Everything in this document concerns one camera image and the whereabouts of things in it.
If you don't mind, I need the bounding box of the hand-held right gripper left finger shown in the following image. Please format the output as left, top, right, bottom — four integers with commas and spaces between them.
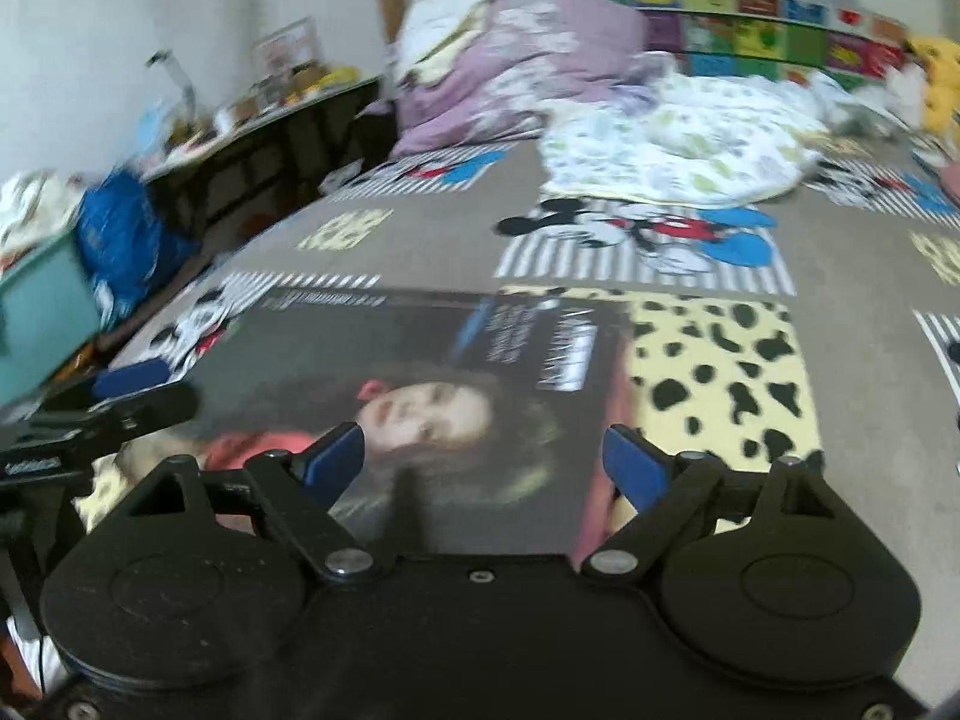
127, 421, 376, 586

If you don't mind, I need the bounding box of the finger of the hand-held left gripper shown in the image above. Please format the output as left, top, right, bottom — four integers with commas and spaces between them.
45, 358, 179, 410
0, 382, 200, 455

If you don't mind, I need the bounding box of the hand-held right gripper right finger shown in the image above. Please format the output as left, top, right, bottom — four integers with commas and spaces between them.
581, 424, 837, 584

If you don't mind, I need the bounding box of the dark portrait magazine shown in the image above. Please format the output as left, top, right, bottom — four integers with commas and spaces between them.
105, 285, 638, 567

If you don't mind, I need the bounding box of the teal storage bin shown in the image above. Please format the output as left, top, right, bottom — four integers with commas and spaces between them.
0, 238, 104, 407

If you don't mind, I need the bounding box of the blue plastic bag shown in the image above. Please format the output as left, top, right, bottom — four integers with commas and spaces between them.
75, 169, 197, 325

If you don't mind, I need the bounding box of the light cloth pile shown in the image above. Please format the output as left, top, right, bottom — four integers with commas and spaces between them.
0, 169, 85, 257

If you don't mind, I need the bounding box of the black desk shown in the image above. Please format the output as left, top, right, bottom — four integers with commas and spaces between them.
141, 77, 385, 242

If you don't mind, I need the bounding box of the printed cartoon blanket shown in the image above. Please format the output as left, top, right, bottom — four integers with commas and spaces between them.
75, 131, 960, 698

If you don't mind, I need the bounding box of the white patterned quilt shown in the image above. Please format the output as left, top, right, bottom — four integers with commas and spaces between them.
540, 75, 830, 208

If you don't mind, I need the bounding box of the framed picture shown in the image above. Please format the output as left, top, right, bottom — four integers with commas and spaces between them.
251, 18, 320, 85

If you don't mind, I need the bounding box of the purple floral quilt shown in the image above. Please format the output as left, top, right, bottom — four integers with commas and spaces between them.
390, 0, 670, 160

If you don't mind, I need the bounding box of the colourful picture fence panel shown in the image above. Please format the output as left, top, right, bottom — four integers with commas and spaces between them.
628, 0, 910, 91

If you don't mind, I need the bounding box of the cream patterned cloth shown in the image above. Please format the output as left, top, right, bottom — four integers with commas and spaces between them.
396, 0, 535, 85

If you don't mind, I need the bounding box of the yellow plush toy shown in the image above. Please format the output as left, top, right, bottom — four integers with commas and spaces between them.
904, 36, 960, 137

